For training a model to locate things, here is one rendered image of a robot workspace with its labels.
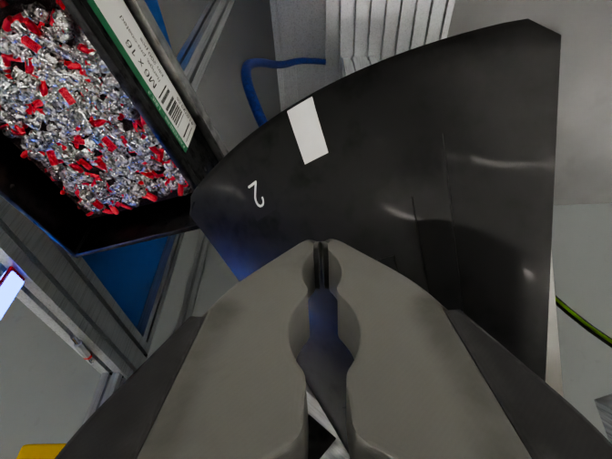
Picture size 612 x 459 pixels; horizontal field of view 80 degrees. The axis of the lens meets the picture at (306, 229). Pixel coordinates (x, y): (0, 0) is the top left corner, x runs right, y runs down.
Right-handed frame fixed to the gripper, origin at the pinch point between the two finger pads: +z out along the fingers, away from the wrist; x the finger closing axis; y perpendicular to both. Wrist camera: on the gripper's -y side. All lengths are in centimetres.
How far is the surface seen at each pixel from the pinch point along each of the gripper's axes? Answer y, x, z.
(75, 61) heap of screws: -5.0, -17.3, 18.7
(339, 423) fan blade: 15.6, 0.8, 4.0
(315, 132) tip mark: -1.4, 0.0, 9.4
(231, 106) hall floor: 15, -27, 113
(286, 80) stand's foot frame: 7, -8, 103
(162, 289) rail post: 43, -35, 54
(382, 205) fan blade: 1.4, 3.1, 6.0
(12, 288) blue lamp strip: 17.5, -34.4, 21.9
